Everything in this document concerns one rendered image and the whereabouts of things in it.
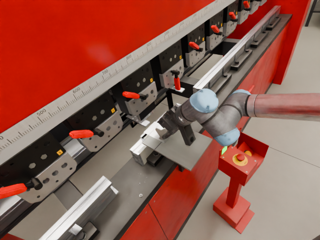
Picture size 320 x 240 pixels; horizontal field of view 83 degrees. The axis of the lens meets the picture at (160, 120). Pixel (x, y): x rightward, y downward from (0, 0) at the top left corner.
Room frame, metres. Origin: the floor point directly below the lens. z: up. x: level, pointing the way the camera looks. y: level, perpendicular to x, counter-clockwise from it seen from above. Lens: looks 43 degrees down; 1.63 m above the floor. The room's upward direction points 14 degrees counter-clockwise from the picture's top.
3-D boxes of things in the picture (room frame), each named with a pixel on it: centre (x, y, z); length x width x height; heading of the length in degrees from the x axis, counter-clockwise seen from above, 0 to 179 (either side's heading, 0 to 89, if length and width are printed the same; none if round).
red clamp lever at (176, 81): (0.69, -0.11, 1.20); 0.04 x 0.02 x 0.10; 42
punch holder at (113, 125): (0.48, 0.22, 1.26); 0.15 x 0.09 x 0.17; 132
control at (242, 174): (0.52, -0.39, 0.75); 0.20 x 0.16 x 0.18; 123
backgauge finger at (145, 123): (0.76, 0.15, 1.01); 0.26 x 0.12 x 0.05; 42
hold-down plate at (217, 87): (0.99, -0.44, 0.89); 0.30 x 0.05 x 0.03; 132
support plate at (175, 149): (0.52, -0.05, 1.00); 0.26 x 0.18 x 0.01; 42
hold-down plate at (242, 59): (1.26, -0.74, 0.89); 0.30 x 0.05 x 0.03; 132
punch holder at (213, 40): (1.01, -0.38, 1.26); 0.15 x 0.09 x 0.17; 132
